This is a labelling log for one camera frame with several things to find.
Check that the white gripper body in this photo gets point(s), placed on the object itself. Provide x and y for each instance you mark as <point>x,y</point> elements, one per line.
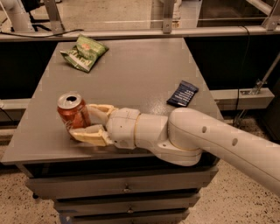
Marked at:
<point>122,127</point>

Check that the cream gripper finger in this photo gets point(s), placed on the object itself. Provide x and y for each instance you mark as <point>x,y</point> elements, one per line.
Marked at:
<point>100,113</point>
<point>95,135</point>

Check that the red coke can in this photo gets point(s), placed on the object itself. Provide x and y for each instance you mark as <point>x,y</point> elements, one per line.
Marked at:
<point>73,111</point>

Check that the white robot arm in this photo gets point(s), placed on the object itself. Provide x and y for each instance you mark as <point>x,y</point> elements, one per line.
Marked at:
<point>181,137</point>

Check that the blue rxbar blueberry wrapper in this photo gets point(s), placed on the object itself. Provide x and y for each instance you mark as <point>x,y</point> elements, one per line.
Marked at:
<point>183,94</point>

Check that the grey drawer cabinet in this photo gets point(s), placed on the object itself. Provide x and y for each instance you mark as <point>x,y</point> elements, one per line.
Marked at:
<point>140,74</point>

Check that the green chip bag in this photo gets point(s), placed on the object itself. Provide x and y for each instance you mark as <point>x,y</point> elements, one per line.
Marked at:
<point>85,53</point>

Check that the middle grey drawer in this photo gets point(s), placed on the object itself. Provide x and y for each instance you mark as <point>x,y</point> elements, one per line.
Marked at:
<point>128,204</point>

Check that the grey drawer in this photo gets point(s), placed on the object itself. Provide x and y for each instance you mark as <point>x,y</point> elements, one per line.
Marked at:
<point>128,204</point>
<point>174,216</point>
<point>74,187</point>

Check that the top grey drawer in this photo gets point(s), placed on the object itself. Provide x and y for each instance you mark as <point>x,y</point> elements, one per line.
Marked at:
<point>74,187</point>

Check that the grey metal railing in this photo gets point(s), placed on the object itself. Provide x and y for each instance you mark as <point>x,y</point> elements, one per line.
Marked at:
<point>64,20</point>

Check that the bottom grey drawer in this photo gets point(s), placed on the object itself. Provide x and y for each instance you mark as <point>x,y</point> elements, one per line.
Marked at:
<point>174,216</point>

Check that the white pipe post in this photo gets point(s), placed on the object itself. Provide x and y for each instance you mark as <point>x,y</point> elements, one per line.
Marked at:
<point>19,18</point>

